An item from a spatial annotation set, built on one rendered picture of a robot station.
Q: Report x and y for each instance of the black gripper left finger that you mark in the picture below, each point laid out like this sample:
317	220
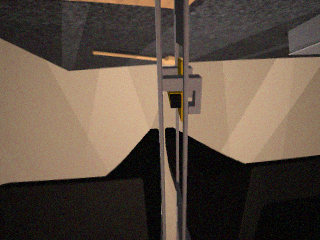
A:
123	205

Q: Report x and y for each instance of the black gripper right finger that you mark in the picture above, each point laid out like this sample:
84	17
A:
225	196

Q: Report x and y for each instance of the light wooden board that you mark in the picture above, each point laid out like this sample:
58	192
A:
164	3

